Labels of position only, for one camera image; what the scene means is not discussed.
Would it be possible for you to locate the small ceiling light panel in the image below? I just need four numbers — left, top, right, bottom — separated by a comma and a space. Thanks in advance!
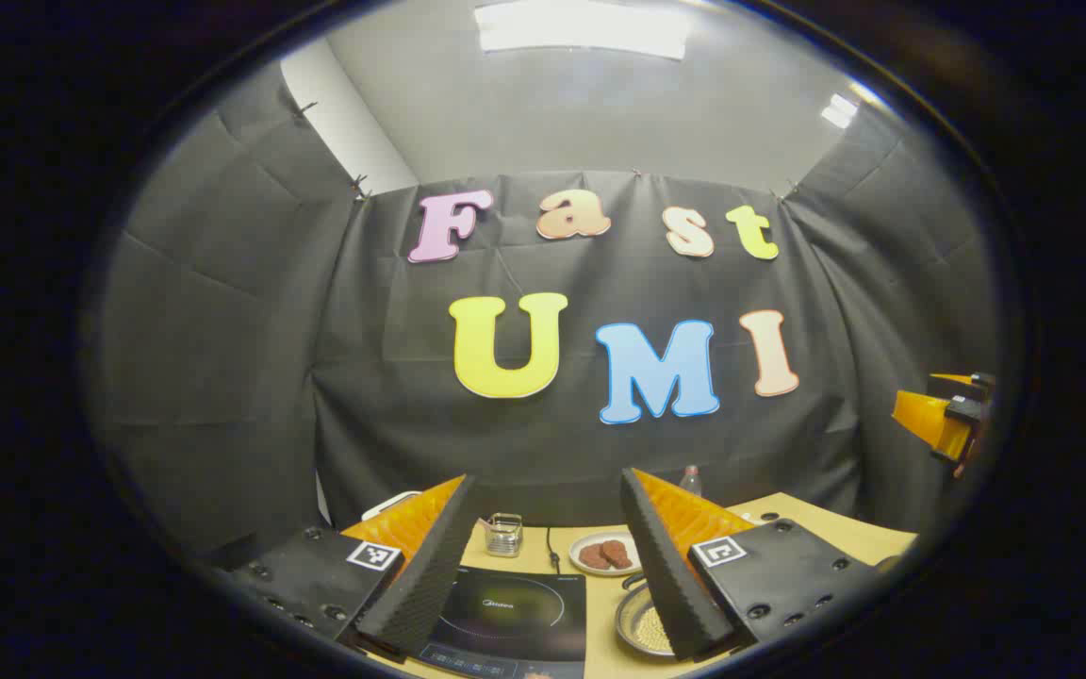
821, 92, 860, 130

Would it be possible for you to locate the pile of soybeans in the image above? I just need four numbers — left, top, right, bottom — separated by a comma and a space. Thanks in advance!
635, 608, 675, 654

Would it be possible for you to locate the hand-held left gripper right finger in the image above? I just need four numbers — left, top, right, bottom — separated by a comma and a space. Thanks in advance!
618, 467, 886, 663

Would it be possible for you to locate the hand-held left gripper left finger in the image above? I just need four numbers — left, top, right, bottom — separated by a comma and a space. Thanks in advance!
222, 474, 478, 659

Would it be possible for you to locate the black induction cooktop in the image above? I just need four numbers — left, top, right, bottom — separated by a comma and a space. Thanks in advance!
416, 564, 588, 679

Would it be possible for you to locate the wire mesh basket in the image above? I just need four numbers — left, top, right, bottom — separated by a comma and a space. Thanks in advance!
484, 512, 524, 558

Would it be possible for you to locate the white toaster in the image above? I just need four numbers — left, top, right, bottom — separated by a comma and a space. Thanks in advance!
361, 490, 423, 522

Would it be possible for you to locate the stainless steel pot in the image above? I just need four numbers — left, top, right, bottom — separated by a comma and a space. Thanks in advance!
614, 572, 695, 658

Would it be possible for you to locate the white round plate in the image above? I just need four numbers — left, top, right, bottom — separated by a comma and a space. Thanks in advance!
568, 531, 643, 577

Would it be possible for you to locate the large ceiling light panel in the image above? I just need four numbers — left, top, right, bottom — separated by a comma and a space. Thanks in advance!
474, 0, 692, 61

